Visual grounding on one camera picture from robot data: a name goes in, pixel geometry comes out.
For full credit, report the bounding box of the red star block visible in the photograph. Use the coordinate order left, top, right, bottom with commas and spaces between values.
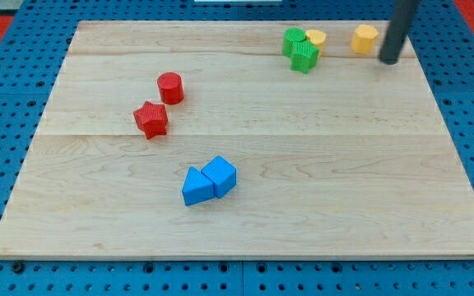
133, 101, 168, 140

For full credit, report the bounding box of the green star block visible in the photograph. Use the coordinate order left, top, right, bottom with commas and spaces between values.
290, 40, 319, 73

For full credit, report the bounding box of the yellow heart block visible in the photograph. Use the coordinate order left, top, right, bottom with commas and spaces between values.
305, 29, 327, 58

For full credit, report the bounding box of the blue cube block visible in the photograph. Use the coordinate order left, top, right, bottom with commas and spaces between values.
201, 155, 237, 199

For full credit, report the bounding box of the blue triangle block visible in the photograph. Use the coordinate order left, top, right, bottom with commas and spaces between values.
182, 167, 215, 206

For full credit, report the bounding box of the wooden board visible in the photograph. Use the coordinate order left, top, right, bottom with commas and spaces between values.
0, 21, 474, 261

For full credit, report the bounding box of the red cylinder block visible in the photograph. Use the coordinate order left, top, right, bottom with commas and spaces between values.
157, 72, 184, 105

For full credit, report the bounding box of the green cylinder block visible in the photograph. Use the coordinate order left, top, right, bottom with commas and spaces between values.
281, 27, 306, 58

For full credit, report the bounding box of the yellow hexagon block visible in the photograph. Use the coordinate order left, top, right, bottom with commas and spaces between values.
350, 25, 379, 54

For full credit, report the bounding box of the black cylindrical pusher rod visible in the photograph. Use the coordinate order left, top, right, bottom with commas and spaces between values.
379, 0, 421, 65

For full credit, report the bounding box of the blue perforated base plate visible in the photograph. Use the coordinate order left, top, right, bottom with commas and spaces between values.
0, 0, 474, 295

